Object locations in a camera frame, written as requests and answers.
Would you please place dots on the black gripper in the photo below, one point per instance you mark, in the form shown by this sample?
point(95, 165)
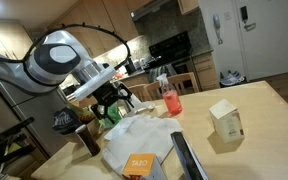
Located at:
point(109, 93)

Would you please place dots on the white printed tote bag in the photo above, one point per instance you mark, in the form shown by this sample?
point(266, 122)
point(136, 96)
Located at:
point(144, 136)

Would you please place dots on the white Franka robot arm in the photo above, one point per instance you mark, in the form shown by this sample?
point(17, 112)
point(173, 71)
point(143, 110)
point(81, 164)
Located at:
point(57, 58)

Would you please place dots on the bright green plastic bag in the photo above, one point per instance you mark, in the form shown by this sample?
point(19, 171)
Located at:
point(117, 116)

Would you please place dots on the dark blue chip bag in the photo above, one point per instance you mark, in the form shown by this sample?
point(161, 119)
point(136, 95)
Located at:
point(64, 121)

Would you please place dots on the white paper sheet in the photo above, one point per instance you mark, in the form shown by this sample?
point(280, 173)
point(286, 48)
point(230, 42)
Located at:
point(119, 128)

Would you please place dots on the wooden slat chair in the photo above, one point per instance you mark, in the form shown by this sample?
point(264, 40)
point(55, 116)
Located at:
point(184, 81)
point(139, 91)

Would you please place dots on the dark brown cup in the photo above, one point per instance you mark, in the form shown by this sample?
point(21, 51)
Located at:
point(89, 141)

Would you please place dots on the black coffee maker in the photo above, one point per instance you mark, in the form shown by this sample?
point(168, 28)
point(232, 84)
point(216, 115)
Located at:
point(130, 66)

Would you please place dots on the grey dish towel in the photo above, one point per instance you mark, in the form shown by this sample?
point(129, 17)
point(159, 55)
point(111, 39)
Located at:
point(157, 73)

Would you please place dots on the spray bottle with pink liquid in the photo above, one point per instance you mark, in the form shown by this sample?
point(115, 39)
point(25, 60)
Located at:
point(172, 101)

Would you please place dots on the orange Tazo tea box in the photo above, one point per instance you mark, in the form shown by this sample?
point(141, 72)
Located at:
point(140, 165)

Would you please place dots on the stainless steel refrigerator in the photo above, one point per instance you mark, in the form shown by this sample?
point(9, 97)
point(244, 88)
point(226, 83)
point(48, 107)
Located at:
point(37, 116)

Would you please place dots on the black kitchen stove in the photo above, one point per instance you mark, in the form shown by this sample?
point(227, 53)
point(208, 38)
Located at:
point(172, 46)

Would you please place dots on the blue Swiss Miss box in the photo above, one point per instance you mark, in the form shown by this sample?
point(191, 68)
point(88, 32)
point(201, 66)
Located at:
point(187, 156)

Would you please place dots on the wooden base cabinet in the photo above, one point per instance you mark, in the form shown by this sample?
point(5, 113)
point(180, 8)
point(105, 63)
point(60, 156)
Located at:
point(205, 71)

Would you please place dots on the steel range hood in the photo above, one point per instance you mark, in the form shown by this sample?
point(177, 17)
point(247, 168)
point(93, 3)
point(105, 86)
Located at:
point(147, 8)

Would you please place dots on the black tripod stand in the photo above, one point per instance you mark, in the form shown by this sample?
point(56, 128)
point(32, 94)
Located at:
point(4, 150)

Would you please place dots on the beige cardboard carton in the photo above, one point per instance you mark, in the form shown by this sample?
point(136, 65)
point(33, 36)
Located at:
point(225, 123)

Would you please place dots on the grey sneaker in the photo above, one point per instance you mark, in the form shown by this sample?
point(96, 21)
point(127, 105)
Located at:
point(238, 77)
point(226, 79)

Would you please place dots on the black door lock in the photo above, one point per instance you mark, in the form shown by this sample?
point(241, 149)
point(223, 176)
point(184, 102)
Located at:
point(244, 13)

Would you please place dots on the white door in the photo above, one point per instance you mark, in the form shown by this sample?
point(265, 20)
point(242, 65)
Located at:
point(277, 36)

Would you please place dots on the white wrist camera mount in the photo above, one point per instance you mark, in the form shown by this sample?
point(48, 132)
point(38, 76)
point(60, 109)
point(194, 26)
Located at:
point(95, 83)

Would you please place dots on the wooden wall cabinets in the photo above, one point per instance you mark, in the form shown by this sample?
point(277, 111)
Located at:
point(100, 16)

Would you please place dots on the small wooden wall cabinet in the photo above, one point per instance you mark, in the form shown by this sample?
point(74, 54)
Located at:
point(188, 6)

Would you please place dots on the grey wall phone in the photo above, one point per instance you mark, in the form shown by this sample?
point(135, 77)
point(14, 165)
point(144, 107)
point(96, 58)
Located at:
point(217, 26)

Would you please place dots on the white light switch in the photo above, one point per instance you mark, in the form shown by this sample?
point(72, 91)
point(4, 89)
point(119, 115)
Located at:
point(227, 15)

